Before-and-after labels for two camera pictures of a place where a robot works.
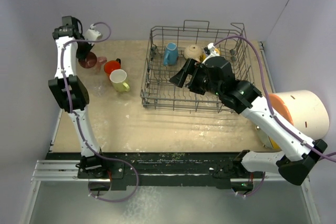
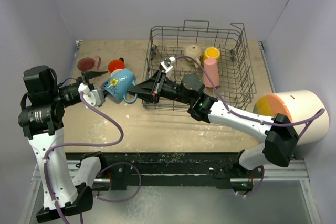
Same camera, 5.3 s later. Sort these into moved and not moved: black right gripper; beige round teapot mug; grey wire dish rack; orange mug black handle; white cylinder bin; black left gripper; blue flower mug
Moved: black left gripper; orange mug black handle; blue flower mug; black right gripper
Not moved: grey wire dish rack; beige round teapot mug; white cylinder bin
